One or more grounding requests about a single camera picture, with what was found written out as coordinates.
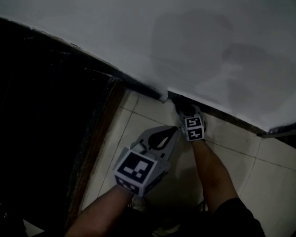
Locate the dark grey cleaning cloth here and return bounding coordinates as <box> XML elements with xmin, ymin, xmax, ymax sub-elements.
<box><xmin>172</xmin><ymin>94</ymin><xmax>196</xmax><ymax>116</ymax></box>

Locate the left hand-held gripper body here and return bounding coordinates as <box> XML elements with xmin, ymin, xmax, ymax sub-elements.
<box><xmin>112</xmin><ymin>141</ymin><xmax>170</xmax><ymax>198</ymax></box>

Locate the person's black clothing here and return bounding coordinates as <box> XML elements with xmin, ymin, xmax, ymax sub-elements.
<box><xmin>123</xmin><ymin>197</ymin><xmax>266</xmax><ymax>237</ymax></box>

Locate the person's right forearm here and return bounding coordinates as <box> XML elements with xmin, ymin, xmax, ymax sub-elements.
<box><xmin>190</xmin><ymin>139</ymin><xmax>239</xmax><ymax>217</ymax></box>

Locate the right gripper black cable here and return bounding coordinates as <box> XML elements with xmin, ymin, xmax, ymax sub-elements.
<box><xmin>198</xmin><ymin>193</ymin><xmax>207</xmax><ymax>212</ymax></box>

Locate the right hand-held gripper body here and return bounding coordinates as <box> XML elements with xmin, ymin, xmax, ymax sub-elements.
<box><xmin>179</xmin><ymin>116</ymin><xmax>207</xmax><ymax>142</ymax></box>

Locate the person's left forearm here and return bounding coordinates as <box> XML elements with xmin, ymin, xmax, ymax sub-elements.
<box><xmin>63</xmin><ymin>185</ymin><xmax>134</xmax><ymax>237</ymax></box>

